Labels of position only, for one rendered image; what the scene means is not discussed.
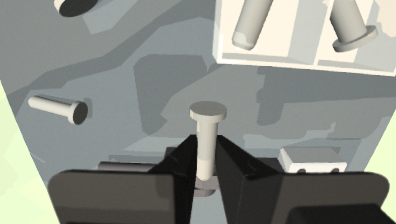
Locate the white block with screws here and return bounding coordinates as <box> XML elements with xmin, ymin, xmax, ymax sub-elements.
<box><xmin>278</xmin><ymin>148</ymin><xmax>347</xmax><ymax>172</ymax></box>

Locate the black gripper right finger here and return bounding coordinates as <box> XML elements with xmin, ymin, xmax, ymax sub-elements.
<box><xmin>215</xmin><ymin>135</ymin><xmax>390</xmax><ymax>224</ymax></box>

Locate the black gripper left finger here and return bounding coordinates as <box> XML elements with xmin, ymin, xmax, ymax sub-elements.
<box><xmin>47</xmin><ymin>135</ymin><xmax>198</xmax><ymax>224</ymax></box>

